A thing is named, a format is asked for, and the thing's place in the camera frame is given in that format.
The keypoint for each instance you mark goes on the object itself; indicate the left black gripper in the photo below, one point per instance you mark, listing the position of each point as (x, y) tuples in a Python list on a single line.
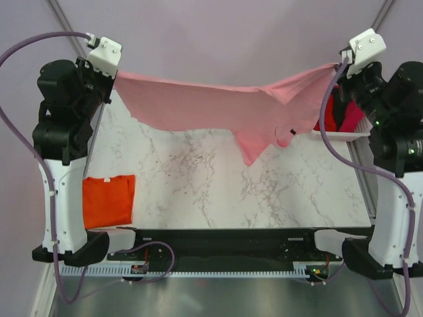
[(109, 82)]

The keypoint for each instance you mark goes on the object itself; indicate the white plastic laundry basket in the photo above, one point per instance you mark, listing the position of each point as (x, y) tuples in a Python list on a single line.
[(362, 130)]

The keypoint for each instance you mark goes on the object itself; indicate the right corner aluminium post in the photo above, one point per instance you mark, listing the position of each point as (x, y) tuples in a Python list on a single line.
[(382, 14)]

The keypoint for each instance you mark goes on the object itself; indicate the folded orange t shirt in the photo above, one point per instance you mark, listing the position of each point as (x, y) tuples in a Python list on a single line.
[(108, 202)]

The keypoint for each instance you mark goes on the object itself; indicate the black t shirt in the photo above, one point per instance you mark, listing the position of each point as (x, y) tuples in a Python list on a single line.
[(339, 107)]

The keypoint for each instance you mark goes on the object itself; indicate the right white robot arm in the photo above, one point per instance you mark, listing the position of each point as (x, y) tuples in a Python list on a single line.
[(394, 109)]

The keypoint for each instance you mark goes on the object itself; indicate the left corner aluminium post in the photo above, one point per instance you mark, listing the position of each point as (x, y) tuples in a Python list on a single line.
[(80, 50)]

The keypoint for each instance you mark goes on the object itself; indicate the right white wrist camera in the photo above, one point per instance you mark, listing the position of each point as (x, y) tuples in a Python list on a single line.
[(363, 49)]

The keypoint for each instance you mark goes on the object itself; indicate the corner aluminium post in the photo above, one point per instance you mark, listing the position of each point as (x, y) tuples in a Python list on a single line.
[(80, 50), (382, 14)]

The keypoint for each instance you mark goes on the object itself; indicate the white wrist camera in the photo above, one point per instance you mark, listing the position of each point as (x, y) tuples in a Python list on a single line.
[(104, 56), (363, 49)]

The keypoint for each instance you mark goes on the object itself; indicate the white slotted cable duct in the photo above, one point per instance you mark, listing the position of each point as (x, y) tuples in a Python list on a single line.
[(138, 270)]

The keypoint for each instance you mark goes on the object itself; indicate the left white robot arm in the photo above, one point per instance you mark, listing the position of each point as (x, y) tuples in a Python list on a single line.
[(72, 91)]

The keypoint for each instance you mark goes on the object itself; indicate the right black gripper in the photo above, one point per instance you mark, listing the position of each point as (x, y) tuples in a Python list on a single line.
[(344, 80)]

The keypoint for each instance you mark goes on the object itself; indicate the red t shirt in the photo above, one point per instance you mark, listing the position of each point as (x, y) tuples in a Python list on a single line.
[(329, 120)]

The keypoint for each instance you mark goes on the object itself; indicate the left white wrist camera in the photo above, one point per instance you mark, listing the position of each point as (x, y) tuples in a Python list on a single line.
[(104, 56)]

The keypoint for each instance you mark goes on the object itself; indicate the magenta t shirt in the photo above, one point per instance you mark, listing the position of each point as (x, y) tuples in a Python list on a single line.
[(352, 118)]

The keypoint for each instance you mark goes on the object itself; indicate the pink t shirt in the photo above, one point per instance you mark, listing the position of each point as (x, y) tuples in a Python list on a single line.
[(257, 116)]

